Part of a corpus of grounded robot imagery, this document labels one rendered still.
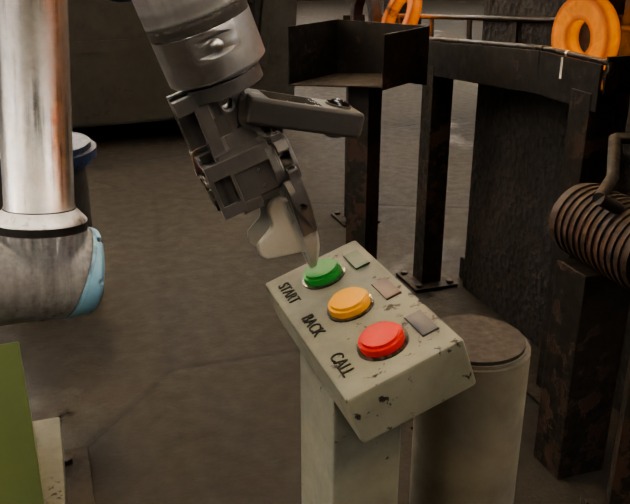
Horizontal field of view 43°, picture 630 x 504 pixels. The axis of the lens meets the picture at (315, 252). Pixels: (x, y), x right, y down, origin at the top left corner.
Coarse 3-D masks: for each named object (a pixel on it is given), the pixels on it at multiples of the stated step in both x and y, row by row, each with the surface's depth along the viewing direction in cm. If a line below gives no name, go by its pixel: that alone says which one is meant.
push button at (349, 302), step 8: (352, 288) 75; (360, 288) 74; (336, 296) 74; (344, 296) 74; (352, 296) 73; (360, 296) 73; (368, 296) 73; (328, 304) 74; (336, 304) 73; (344, 304) 73; (352, 304) 72; (360, 304) 72; (368, 304) 73; (336, 312) 72; (344, 312) 72; (352, 312) 72; (360, 312) 72
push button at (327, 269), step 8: (320, 264) 81; (328, 264) 80; (336, 264) 80; (304, 272) 80; (312, 272) 80; (320, 272) 79; (328, 272) 79; (336, 272) 79; (304, 280) 80; (312, 280) 79; (320, 280) 78; (328, 280) 79
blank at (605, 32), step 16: (576, 0) 149; (592, 0) 145; (560, 16) 154; (576, 16) 150; (592, 16) 146; (608, 16) 143; (560, 32) 154; (576, 32) 154; (592, 32) 146; (608, 32) 143; (560, 48) 155; (576, 48) 154; (592, 48) 147; (608, 48) 144
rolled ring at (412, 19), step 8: (392, 0) 234; (400, 0) 232; (408, 0) 224; (416, 0) 222; (392, 8) 235; (400, 8) 235; (408, 8) 223; (416, 8) 222; (384, 16) 237; (392, 16) 236; (408, 16) 222; (416, 16) 222; (416, 24) 223
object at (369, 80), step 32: (288, 32) 184; (320, 32) 194; (352, 32) 197; (384, 32) 192; (416, 32) 181; (288, 64) 187; (320, 64) 197; (352, 64) 200; (384, 64) 172; (416, 64) 184; (352, 96) 188; (352, 160) 193; (352, 192) 196; (352, 224) 199
